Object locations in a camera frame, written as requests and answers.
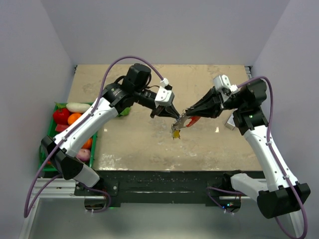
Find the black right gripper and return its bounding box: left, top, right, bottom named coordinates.
left=186, top=85, right=246, bottom=119

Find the key bunch with red carabiner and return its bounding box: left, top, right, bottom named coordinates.
left=171, top=112, right=200, bottom=139

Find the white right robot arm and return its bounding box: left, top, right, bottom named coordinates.
left=185, top=75, right=311, bottom=219

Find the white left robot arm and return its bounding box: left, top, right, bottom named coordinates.
left=41, top=63, right=180, bottom=195

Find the green lettuce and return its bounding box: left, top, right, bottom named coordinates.
left=118, top=107, right=131, bottom=117

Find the orange toy pumpkin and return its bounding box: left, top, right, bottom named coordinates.
left=82, top=138, right=93, bottom=149

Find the white toy radish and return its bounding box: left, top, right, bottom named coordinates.
left=66, top=103, right=91, bottom=114

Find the pink toy onion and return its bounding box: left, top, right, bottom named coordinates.
left=76, top=148, right=91, bottom=162

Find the orange toy orange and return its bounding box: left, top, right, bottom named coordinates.
left=67, top=113, right=82, bottom=125

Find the red toy tomato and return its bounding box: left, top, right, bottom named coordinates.
left=52, top=108, right=70, bottom=125

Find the red box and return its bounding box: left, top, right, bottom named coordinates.
left=55, top=124, right=69, bottom=132

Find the green plastic basket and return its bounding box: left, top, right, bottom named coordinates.
left=47, top=103, right=98, bottom=168

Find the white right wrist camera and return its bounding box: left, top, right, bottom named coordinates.
left=213, top=75, right=239, bottom=97

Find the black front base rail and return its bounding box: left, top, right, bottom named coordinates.
left=74, top=170, right=252, bottom=208

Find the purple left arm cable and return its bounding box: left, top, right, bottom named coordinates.
left=23, top=55, right=167, bottom=219

